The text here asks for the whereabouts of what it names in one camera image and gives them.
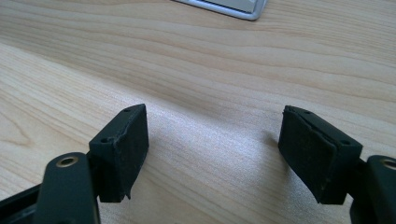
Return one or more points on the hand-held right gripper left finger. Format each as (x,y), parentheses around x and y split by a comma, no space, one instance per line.
(120,155)

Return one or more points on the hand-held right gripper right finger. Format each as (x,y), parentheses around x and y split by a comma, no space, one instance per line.
(317,155)

